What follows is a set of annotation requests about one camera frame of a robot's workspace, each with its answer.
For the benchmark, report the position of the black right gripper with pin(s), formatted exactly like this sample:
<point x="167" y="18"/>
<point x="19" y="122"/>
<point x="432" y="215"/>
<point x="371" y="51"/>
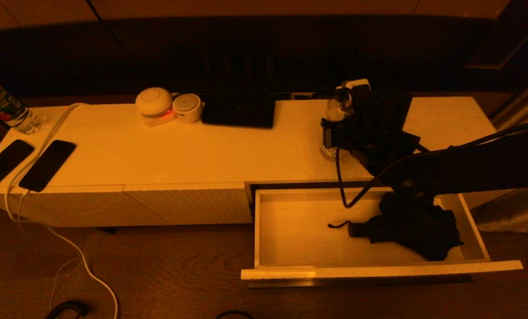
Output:
<point x="379" y="119"/>

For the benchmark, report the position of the clear plastic water bottle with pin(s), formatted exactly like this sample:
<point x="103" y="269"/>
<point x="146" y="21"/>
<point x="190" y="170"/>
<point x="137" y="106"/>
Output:
<point x="337" y="106"/>

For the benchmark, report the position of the white cabinet drawer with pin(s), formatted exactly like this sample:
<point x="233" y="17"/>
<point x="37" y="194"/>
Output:
<point x="299" y="239"/>

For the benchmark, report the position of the black umbrella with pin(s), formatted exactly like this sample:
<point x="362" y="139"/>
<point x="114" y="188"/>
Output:
<point x="414" y="235"/>

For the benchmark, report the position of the white low cabinet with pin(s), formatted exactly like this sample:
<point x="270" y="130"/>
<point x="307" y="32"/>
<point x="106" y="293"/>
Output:
<point x="201" y="150"/>

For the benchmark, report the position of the black router box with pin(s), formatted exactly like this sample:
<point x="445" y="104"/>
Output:
<point x="237" y="110"/>

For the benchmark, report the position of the small round white speaker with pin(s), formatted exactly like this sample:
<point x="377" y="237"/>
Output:
<point x="187" y="106"/>

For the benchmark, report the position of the large round white device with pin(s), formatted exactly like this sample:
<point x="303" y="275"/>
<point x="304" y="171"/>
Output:
<point x="154" y="103"/>

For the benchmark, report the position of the grey curtain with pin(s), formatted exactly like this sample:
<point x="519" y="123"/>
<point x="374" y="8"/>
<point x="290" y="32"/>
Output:
<point x="525" y="106"/>

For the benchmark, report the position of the black smartphone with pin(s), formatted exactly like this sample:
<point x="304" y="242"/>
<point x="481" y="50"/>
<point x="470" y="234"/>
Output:
<point x="4" y="164"/>
<point x="46" y="166"/>

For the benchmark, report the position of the labelled plastic water bottle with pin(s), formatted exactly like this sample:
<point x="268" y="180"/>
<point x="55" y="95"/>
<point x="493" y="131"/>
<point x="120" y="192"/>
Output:
<point x="4" y="108"/>

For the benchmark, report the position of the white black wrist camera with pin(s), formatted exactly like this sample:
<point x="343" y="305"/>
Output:
<point x="357" y="83"/>

